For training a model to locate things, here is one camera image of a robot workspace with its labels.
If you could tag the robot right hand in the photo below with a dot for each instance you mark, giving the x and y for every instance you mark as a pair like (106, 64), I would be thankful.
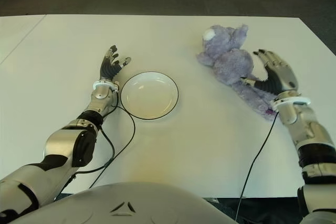
(283, 77)

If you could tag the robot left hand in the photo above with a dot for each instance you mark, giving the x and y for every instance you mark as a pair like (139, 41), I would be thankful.
(109, 68)

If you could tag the purple plush doll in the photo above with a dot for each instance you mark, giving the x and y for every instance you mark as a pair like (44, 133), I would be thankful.
(231, 64)

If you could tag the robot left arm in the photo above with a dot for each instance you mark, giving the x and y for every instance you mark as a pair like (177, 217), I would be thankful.
(60, 140)

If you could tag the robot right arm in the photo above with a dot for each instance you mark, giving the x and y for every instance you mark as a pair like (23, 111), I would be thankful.
(309, 134)

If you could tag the white plate with black rim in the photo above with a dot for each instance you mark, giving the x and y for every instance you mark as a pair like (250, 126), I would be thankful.
(149, 96)

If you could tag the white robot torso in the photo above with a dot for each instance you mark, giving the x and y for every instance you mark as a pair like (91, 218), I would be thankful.
(126, 203)

